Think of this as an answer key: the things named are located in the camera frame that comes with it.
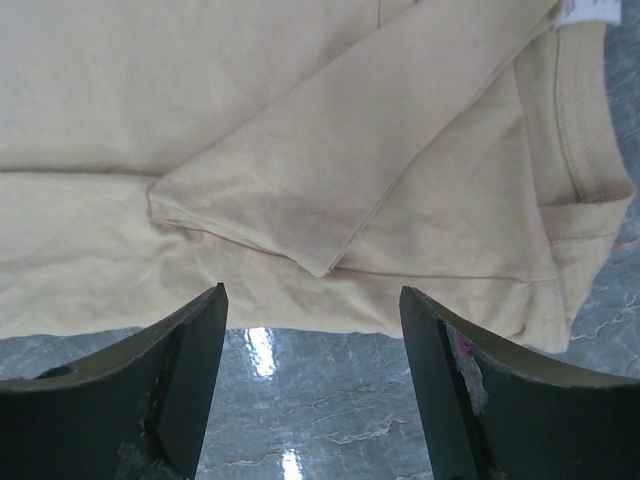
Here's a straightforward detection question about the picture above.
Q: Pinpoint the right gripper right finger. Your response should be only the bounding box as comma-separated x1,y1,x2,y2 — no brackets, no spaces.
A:
399,287,639,479

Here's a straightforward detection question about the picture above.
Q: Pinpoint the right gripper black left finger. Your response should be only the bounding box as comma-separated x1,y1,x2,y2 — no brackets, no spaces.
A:
1,284,228,479

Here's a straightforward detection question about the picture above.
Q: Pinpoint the beige t shirt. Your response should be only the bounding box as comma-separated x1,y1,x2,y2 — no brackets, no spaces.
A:
1,1,634,353

